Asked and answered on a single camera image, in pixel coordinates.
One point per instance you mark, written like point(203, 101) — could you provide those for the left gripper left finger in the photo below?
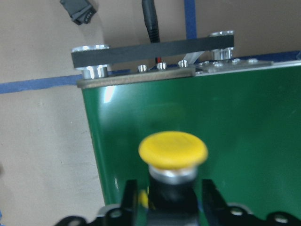
point(129, 203)

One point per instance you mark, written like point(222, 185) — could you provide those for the green conveyor belt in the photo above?
point(247, 111)

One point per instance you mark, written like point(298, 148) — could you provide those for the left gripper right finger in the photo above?
point(216, 210)

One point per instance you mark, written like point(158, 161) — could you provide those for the yellow push button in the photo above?
point(173, 158)

